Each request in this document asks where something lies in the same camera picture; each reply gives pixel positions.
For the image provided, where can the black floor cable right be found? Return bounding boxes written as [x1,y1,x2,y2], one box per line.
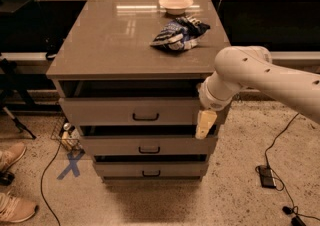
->
[254,113,320,222]

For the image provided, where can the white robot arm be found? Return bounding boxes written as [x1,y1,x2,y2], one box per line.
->
[195,46,320,139]

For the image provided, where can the grey top drawer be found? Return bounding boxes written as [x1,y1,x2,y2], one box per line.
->
[59,97,200,126]

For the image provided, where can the black tripod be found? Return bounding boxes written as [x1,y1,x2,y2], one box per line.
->
[0,58,36,140]

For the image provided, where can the black plug connector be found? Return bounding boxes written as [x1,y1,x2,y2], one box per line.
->
[282,206,306,226]

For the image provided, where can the grey bottom drawer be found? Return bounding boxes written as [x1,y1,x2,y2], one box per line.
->
[94,162,208,178]

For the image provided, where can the grey drawer cabinet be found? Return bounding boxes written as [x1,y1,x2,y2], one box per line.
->
[47,0,229,180]

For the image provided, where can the grey middle drawer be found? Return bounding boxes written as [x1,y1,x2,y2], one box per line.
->
[80,136,216,156]

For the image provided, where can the beige sneaker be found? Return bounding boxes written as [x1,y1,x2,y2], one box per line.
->
[0,142,26,172]
[0,193,37,223]

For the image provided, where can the black power adapter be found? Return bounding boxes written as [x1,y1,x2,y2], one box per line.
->
[258,165,276,189]

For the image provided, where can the blue white chip bag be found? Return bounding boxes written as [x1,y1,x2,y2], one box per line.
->
[150,15,211,51]

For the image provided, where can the white bowl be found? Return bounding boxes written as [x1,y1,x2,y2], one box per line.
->
[159,0,193,15]

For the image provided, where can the upper beige sneaker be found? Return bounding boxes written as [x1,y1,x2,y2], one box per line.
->
[0,142,26,172]

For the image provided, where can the blue tape cross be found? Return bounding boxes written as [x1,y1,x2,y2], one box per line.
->
[57,151,85,180]

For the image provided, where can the grey drawer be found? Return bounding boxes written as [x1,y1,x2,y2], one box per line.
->
[59,97,200,126]
[94,162,208,178]
[80,136,216,156]

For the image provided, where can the wire basket with items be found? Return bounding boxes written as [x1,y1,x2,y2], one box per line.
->
[50,115,83,152]

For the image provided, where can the black floor cable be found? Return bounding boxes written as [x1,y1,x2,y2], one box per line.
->
[39,139,64,226]
[254,113,320,222]

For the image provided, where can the black floor cable left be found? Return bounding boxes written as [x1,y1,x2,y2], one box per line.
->
[39,139,64,226]

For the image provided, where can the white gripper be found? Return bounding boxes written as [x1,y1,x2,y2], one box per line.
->
[195,83,231,140]

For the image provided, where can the lower beige sneaker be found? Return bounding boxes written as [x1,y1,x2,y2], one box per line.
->
[0,193,37,223]

